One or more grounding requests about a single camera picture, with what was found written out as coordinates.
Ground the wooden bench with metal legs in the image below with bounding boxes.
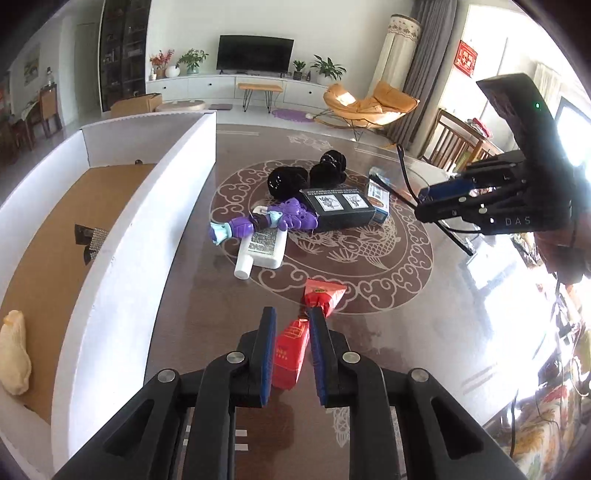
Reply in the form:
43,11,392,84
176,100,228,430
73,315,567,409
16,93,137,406
237,83,283,114

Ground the black velvet scrunchie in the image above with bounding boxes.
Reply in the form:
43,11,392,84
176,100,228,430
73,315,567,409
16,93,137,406
268,149,348,200

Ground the blue and white ointment box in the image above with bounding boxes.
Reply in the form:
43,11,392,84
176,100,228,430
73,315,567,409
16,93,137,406
368,179,392,225

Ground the red flower plant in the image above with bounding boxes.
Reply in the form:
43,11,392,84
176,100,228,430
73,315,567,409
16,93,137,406
149,49,175,79

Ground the white box with cork bottom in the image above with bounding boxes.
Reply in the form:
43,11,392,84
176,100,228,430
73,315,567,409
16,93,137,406
0,111,218,478

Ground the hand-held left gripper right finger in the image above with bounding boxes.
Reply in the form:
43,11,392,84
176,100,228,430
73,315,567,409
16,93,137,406
308,306,529,480

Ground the brown cardboard box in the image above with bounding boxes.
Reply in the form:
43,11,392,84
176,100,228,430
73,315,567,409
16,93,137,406
110,93,163,118

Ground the round beige cushion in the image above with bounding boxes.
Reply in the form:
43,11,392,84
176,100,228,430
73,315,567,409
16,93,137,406
156,100,206,113

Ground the rhinestone hair clip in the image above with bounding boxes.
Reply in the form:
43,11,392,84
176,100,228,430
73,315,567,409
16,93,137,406
74,224,110,265

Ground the red wall hanging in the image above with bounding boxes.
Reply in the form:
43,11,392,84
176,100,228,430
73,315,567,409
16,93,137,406
457,40,478,77

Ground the covered standing air conditioner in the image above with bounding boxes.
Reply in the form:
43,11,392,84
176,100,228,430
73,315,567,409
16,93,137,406
367,14,422,97

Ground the brown wooden slatted chair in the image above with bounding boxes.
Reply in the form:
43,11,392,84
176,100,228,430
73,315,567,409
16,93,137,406
420,108,504,174

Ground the white television cabinet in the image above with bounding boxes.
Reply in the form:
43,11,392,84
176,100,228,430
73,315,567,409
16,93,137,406
147,74,338,109

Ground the floral sofa cover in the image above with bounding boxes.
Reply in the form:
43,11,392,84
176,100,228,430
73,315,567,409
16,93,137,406
485,369,591,480

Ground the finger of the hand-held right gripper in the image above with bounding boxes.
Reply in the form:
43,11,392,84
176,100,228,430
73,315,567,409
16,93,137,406
418,154,527,204
414,185,527,235

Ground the grey curtain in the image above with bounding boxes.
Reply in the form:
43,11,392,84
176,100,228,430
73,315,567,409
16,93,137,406
383,0,458,146

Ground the brown patterned glass desktop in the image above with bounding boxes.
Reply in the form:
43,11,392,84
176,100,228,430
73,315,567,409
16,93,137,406
143,122,571,480

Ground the black cable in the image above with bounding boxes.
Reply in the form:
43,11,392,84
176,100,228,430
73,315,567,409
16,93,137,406
396,144,419,204

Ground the purple toy robot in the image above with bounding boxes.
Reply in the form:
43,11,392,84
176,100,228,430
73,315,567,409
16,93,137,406
210,197,320,245

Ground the green potted plant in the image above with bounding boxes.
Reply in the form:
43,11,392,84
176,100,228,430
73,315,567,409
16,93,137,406
178,48,209,75

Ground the white plastic bottle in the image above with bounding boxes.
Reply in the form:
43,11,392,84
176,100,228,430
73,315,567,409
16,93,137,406
234,228,288,280

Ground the large leafy potted plant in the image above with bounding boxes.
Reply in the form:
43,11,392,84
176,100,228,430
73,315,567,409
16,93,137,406
310,55,347,85

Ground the black box with white labels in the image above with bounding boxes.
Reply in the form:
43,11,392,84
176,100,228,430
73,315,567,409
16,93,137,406
298,186,376,233

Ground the black flat television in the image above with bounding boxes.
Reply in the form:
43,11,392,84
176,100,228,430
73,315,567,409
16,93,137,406
217,34,295,75

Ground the red tube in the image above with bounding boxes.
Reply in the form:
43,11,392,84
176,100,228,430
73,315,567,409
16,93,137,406
271,278,348,389

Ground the person's right forearm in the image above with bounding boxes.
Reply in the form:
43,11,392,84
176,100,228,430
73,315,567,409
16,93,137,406
531,226,591,283

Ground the dark display cabinet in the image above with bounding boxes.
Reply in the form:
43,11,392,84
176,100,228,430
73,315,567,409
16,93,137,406
99,0,151,112

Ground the cream knitted sock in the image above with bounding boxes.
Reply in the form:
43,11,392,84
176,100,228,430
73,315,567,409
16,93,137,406
0,310,32,397

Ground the orange rocking chair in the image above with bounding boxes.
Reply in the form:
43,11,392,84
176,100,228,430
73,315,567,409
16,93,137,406
314,82,420,141

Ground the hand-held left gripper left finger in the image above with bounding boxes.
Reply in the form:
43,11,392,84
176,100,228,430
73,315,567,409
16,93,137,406
51,306,278,480

